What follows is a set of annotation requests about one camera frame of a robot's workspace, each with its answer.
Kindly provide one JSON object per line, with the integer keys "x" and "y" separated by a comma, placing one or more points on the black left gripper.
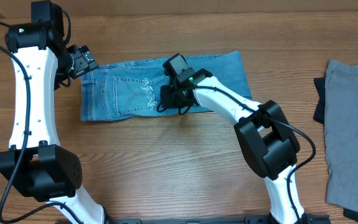
{"x": 86, "y": 61}

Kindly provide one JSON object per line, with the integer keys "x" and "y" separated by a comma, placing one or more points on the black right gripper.
{"x": 167, "y": 94}

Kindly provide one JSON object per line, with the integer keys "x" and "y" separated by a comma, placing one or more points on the light blue denim jeans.
{"x": 119, "y": 91}

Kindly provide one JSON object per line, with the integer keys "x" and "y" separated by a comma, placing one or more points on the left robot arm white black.
{"x": 35, "y": 164}

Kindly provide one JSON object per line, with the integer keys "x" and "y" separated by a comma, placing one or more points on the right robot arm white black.
{"x": 268, "y": 143}

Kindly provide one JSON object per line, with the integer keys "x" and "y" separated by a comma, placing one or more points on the black garment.
{"x": 319, "y": 111}

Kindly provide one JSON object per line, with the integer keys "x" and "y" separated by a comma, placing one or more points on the grey folded garment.
{"x": 341, "y": 134}

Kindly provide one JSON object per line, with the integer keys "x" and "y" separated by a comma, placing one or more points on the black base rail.
{"x": 250, "y": 219}

